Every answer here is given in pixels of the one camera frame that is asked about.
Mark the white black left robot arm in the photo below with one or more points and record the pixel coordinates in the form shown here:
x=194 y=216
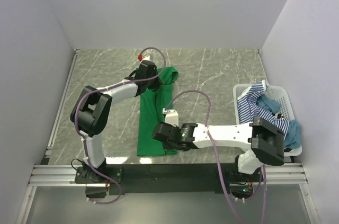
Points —
x=91 y=111

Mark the blue white striped tank top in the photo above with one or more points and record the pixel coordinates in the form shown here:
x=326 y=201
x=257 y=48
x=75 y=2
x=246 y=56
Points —
x=248 y=109

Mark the aluminium rail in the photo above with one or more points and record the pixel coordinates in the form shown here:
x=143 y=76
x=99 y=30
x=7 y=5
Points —
x=63 y=175
x=60 y=108

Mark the aluminium left side rail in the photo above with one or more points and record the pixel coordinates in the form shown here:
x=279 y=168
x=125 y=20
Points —
x=60 y=108

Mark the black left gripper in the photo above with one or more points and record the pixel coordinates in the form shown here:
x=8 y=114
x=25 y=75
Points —
x=157 y=84

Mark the white plastic laundry basket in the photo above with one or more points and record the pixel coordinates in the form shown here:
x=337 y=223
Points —
x=278 y=94

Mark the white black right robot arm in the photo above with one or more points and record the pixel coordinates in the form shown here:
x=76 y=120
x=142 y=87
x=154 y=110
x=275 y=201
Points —
x=263 y=142

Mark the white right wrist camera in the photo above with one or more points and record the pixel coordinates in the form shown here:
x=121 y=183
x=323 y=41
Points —
x=171 y=117

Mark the teal blue tank top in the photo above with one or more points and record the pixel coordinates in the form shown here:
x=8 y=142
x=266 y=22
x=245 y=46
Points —
x=269 y=110

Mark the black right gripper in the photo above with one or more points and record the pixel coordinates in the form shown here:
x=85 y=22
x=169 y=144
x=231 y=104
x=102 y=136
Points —
x=168 y=146

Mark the aluminium front rail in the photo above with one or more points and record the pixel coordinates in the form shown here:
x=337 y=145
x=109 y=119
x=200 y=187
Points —
x=63 y=175

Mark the green tank top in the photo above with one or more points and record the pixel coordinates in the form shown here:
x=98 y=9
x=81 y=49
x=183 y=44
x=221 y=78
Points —
x=152 y=103

